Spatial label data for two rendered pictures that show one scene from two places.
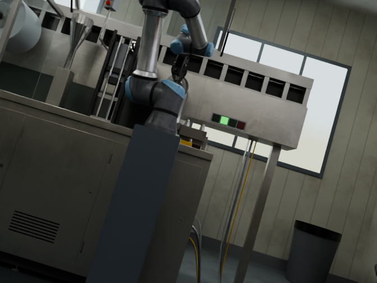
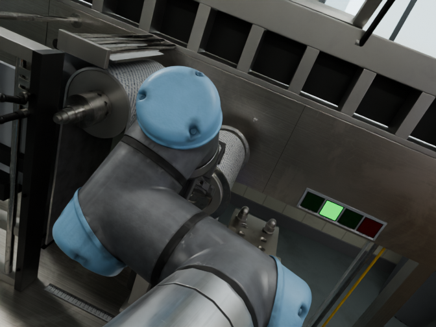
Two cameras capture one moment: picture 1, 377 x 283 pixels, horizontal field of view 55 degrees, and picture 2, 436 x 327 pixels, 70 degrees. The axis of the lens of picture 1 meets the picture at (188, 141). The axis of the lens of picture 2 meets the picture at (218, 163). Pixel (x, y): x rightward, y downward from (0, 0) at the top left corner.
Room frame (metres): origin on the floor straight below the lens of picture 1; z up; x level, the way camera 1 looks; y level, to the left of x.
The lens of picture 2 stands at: (1.64, 0.10, 1.59)
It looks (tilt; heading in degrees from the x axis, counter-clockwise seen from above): 26 degrees down; 4
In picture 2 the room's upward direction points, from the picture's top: 22 degrees clockwise
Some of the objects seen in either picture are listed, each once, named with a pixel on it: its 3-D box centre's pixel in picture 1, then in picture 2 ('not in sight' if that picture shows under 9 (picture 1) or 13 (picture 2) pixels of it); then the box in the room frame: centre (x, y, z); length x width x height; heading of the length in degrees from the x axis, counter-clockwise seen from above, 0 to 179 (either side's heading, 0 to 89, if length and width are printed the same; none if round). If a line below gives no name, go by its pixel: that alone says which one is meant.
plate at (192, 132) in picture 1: (192, 136); (243, 262); (2.34, -0.01, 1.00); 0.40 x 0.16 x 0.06; 179
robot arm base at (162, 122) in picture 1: (162, 122); not in sight; (1.60, 0.13, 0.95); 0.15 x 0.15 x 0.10
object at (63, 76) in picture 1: (67, 67); not in sight; (2.31, 0.89, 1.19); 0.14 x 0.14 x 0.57
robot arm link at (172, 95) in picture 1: (169, 96); not in sight; (1.60, 0.14, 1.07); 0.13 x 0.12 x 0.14; 73
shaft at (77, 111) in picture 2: not in sight; (67, 115); (2.11, 0.42, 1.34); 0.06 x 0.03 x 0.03; 179
